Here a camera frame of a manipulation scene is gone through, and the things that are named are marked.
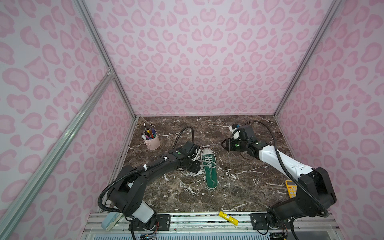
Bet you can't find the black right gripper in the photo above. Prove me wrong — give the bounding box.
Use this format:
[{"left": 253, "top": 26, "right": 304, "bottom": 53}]
[{"left": 219, "top": 138, "right": 249, "bottom": 152}]

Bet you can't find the green canvas sneaker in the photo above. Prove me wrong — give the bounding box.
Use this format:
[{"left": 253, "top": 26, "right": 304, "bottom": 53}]
[{"left": 200, "top": 146, "right": 219, "bottom": 190}]

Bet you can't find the white shoelace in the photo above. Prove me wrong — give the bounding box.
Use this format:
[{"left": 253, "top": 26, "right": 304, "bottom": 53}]
[{"left": 191, "top": 148, "right": 218, "bottom": 185}]

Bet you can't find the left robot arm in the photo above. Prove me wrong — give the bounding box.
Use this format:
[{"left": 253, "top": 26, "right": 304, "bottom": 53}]
[{"left": 98, "top": 141, "right": 201, "bottom": 229}]

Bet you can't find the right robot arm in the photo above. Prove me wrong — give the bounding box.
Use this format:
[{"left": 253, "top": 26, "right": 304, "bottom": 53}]
[{"left": 221, "top": 122, "right": 337, "bottom": 229}]

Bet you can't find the pink pen cup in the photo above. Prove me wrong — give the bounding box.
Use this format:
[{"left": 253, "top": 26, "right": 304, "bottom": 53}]
[{"left": 142, "top": 135, "right": 161, "bottom": 151}]

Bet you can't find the coloured pens bundle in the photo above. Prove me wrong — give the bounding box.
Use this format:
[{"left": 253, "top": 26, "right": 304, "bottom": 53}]
[{"left": 142, "top": 123, "right": 157, "bottom": 141}]

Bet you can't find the yellow marker tube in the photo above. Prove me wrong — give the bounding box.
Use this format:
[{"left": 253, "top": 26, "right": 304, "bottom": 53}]
[{"left": 219, "top": 211, "right": 239, "bottom": 226}]

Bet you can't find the light blue device lower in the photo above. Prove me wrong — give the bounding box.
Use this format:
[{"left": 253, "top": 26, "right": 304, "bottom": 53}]
[{"left": 101, "top": 212, "right": 123, "bottom": 232}]

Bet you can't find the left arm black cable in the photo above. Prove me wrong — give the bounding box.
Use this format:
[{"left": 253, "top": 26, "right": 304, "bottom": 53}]
[{"left": 171, "top": 125, "right": 195, "bottom": 151}]

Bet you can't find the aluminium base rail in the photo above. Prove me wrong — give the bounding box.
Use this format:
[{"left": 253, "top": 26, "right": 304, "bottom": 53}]
[{"left": 79, "top": 211, "right": 346, "bottom": 240}]

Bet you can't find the aluminium frame post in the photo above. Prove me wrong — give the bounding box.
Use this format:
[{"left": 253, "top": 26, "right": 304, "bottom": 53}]
[{"left": 73, "top": 0, "right": 137, "bottom": 119}]

